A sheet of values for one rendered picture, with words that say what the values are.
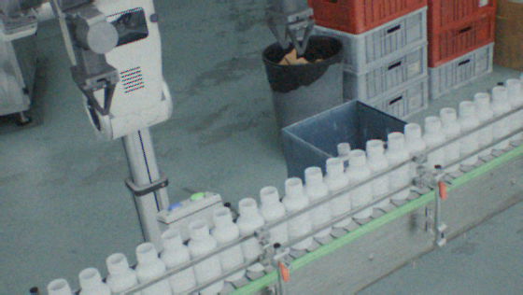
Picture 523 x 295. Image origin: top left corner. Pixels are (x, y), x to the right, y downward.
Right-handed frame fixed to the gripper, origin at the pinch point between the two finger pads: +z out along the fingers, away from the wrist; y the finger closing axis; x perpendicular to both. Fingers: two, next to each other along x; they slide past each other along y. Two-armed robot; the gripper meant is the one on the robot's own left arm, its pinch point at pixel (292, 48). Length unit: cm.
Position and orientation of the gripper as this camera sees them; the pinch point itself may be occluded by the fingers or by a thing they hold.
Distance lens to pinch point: 155.8
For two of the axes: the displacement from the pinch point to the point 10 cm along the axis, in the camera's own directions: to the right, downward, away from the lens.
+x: -8.4, 3.5, -4.1
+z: 1.4, 8.8, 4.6
